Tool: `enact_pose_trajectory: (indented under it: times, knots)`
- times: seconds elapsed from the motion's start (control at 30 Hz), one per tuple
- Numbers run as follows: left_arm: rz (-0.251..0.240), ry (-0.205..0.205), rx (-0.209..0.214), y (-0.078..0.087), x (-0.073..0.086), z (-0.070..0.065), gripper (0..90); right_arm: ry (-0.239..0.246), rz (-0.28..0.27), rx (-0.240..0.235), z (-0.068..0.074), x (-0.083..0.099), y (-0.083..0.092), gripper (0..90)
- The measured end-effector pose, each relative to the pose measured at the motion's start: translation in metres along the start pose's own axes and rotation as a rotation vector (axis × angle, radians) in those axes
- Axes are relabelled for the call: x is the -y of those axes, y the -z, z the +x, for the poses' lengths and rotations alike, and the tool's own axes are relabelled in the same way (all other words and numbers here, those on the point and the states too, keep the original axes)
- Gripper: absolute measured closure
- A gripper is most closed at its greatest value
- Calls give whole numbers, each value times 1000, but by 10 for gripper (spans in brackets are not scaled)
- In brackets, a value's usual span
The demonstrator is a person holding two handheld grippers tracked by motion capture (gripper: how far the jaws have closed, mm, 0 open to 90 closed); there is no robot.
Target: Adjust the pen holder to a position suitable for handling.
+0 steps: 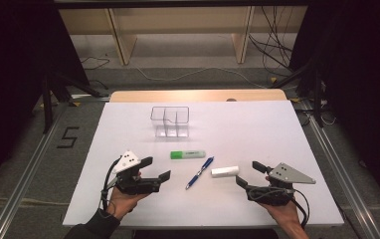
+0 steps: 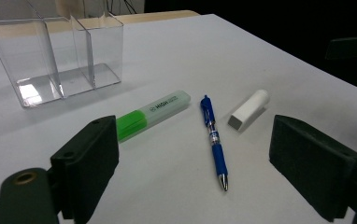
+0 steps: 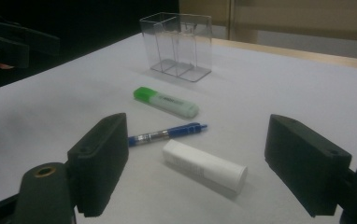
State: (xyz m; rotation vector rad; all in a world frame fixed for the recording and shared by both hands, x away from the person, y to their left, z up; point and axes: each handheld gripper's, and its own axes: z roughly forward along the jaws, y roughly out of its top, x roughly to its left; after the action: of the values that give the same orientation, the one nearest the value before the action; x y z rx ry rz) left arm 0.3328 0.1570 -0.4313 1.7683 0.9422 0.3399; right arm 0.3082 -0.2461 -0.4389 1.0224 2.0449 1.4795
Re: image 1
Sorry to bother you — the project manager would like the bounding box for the black tripod stand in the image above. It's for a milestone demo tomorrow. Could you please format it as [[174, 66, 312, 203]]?
[[41, 70, 103, 134], [272, 59, 325, 128]]

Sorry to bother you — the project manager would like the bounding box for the black cable bundle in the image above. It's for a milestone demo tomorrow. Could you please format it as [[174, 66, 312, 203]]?
[[248, 5, 294, 72]]

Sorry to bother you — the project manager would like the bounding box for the light wooden table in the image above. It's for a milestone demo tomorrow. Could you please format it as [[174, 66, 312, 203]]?
[[109, 88, 288, 104]]

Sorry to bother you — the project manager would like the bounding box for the green highlighter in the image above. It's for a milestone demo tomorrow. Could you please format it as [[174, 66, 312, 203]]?
[[170, 149, 207, 160]]

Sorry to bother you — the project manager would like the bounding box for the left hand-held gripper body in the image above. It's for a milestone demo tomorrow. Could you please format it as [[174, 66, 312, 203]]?
[[112, 150, 161, 196]]

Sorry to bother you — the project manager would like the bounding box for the person's left hand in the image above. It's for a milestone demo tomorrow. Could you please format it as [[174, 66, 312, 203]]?
[[106, 186, 151, 221]]

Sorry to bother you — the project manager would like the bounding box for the white stick eraser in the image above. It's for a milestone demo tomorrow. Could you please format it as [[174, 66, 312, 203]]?
[[210, 165, 241, 178]]

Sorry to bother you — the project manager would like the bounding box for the aluminium floor rail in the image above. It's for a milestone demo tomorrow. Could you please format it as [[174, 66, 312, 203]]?
[[0, 103, 67, 239], [301, 101, 380, 239]]

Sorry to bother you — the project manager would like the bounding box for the wooden bench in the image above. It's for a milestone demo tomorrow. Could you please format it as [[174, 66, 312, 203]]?
[[58, 5, 308, 67]]

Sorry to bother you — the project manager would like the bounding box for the right gripper grey cable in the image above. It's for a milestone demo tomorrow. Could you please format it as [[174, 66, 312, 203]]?
[[247, 186, 310, 230]]

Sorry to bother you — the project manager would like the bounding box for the black curtain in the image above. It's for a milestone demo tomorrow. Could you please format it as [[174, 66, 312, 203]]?
[[0, 0, 91, 197], [288, 0, 380, 213]]

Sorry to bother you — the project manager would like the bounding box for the white floor cable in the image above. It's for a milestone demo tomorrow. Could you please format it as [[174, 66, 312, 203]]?
[[133, 65, 267, 90]]

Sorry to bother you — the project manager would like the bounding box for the clear acrylic pen holder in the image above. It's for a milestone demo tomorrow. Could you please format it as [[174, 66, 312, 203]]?
[[150, 106, 191, 138]]

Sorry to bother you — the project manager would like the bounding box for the thin black floor cable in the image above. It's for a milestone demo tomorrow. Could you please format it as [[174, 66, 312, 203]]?
[[80, 55, 111, 71]]

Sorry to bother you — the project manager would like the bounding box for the blue pen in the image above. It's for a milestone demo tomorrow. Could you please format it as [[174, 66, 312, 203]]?
[[185, 155, 215, 191]]

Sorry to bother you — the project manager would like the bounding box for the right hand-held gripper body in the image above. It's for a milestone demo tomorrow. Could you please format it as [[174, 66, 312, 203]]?
[[246, 162, 316, 206]]

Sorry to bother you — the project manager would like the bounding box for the person's right hand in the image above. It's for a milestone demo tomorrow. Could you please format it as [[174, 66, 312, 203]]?
[[259, 198, 303, 230]]

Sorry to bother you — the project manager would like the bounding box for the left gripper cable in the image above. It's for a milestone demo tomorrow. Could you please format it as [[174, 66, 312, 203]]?
[[99, 157, 121, 213]]

